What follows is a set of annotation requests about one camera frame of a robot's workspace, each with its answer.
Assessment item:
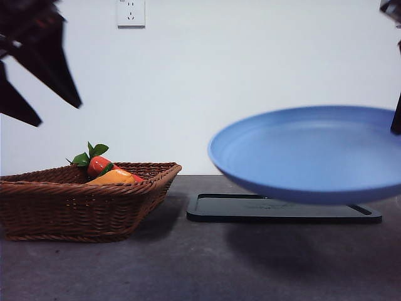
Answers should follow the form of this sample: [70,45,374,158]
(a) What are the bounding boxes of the white wall socket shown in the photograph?
[117,0,147,29]

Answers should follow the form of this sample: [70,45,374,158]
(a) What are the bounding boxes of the black rectangular tray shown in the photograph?
[186,193,383,224]

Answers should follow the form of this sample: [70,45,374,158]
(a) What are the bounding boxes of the orange carrot with green leaves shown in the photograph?
[66,141,145,182]

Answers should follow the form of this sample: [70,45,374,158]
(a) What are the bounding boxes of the brown wicker basket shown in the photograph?
[0,162,183,243]

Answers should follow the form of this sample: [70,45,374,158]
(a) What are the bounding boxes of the blue round plate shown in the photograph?
[207,105,401,206]

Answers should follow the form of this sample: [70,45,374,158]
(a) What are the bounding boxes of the yellow-orange corn cob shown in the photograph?
[85,169,138,186]

